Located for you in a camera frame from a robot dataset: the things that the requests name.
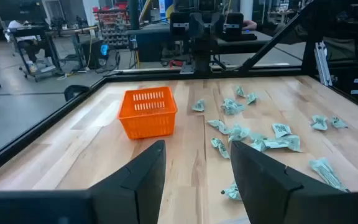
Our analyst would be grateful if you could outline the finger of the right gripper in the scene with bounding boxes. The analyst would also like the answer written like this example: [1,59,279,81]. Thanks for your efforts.
[190,12,205,39]
[210,12,225,38]

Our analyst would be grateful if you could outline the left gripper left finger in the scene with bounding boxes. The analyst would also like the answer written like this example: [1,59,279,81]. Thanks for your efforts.
[0,140,167,224]

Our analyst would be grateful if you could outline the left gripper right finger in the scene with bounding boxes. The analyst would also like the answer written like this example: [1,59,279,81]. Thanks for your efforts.
[230,141,358,224]

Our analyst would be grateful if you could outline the person's forearm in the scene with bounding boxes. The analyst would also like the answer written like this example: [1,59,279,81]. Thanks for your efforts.
[255,23,287,35]

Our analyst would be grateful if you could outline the red parts bin rack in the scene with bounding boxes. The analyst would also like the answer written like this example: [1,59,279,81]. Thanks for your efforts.
[92,2,130,47]

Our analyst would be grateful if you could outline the dark desk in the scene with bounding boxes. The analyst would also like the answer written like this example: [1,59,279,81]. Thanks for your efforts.
[125,24,275,63]

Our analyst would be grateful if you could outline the person's hand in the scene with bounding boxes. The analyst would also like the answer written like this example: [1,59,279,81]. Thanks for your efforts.
[242,20,258,31]

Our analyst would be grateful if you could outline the black keyboard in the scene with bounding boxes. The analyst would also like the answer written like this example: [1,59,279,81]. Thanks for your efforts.
[222,32,258,42]

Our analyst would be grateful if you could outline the green pillar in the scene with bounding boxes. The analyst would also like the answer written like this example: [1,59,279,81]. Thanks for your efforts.
[128,0,140,30]

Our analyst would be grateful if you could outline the orange plastic slotted basket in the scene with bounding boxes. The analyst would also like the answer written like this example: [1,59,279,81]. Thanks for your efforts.
[117,86,178,140]

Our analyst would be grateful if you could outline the black computer case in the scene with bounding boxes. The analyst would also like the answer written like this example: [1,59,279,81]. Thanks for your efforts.
[81,39,110,70]

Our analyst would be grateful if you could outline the long workbench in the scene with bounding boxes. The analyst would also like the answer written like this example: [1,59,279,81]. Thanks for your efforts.
[44,25,101,71]

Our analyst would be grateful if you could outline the silver aluminium extrusion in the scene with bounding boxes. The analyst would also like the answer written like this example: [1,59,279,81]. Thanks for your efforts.
[314,40,334,87]

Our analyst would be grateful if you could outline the black cabinet white labels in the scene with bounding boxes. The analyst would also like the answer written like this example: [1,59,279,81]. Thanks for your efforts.
[328,58,358,110]

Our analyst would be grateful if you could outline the black rolling workbench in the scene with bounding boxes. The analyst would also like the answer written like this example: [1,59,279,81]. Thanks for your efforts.
[7,26,62,82]

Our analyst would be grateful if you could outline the person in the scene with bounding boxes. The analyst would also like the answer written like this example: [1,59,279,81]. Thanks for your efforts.
[6,19,48,65]

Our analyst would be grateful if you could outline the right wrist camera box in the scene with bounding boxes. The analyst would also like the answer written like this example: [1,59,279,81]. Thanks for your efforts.
[197,0,218,12]

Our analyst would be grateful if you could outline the black metal table frame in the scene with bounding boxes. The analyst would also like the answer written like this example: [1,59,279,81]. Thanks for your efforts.
[0,0,358,183]

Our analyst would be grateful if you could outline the black floor cables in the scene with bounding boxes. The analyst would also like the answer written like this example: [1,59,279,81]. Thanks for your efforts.
[96,51,138,74]

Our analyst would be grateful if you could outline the yellow extension cord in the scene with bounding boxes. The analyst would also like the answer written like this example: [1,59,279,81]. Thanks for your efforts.
[56,34,94,80]

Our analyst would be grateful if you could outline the black curved bracket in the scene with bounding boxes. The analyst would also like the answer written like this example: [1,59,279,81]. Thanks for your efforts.
[63,84,90,102]

